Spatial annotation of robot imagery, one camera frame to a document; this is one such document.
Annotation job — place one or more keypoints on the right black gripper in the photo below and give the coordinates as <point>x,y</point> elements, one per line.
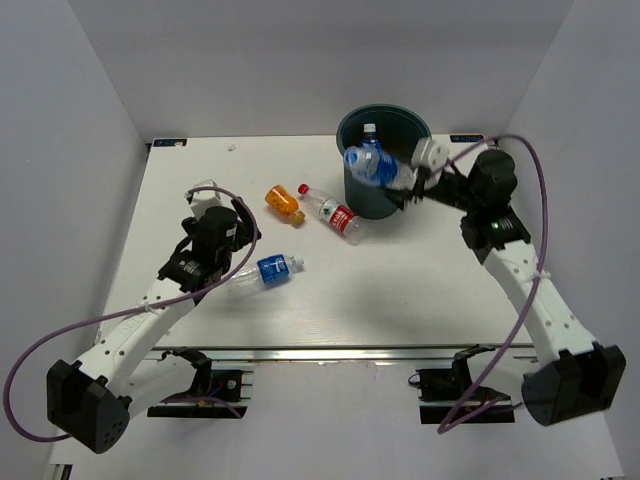
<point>419,194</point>

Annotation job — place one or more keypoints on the red label water bottle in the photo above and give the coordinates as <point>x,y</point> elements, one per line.
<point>334,213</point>

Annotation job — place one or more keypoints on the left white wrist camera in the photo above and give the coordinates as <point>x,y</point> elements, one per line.
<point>203,197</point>

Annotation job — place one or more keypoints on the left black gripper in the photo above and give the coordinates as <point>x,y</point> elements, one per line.
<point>243,235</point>

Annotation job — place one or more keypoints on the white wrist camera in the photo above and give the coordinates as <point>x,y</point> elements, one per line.
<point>430,154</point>
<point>203,197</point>

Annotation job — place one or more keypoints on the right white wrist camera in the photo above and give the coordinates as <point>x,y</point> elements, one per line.
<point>430,154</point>

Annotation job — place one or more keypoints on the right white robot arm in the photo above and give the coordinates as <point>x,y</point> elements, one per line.
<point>573,374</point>

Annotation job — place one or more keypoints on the right black logo sticker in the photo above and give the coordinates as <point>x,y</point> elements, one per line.
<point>465,138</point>

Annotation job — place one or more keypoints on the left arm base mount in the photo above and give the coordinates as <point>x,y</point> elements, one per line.
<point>219,391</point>

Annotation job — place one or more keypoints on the blue label bottle front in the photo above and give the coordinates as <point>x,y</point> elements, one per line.
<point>370,138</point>

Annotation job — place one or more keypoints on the aluminium table frame rail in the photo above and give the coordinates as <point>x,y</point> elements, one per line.
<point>321,354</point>

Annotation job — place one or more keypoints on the dark green plastic bin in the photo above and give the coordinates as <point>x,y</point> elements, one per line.
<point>398,131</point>

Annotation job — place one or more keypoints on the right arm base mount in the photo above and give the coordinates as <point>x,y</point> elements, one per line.
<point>440,388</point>

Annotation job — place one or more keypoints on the black logo sticker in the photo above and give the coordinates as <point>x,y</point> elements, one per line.
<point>169,143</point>
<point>465,138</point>

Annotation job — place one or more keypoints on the orange juice bottle upper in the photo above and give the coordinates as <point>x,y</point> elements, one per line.
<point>285,206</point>

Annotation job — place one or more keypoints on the blue label bottle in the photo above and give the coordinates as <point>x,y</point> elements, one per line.
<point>370,138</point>
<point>376,168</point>
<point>263,275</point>

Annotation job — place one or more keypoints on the left black logo sticker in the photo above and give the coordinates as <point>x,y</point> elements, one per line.
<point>169,143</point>

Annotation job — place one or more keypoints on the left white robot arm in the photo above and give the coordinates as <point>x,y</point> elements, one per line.
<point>94,398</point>

